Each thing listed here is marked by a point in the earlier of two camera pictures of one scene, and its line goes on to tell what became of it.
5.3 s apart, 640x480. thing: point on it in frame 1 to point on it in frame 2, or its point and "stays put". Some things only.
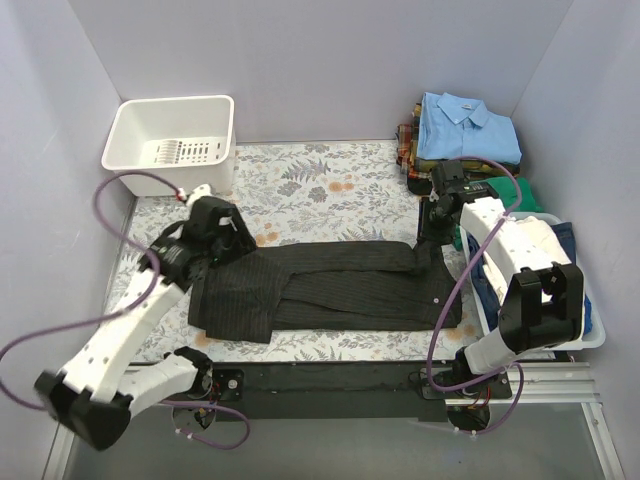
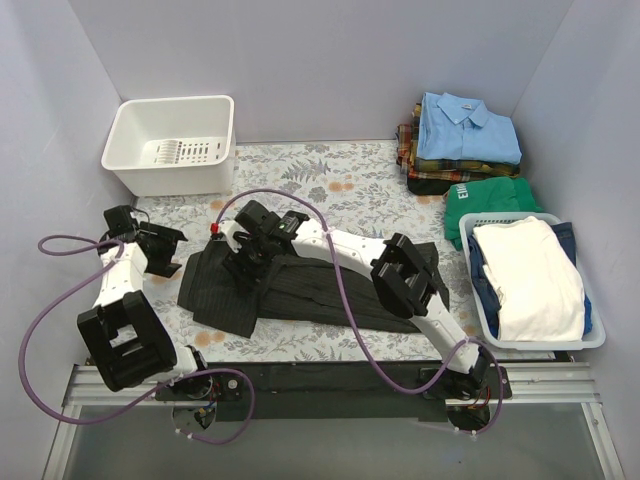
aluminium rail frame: (539, 383) stays put
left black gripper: (232, 240) to (163, 247)
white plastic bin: (189, 141) stays put
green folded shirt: (514, 192) stays put
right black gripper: (432, 234) to (245, 257)
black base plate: (308, 391) stays put
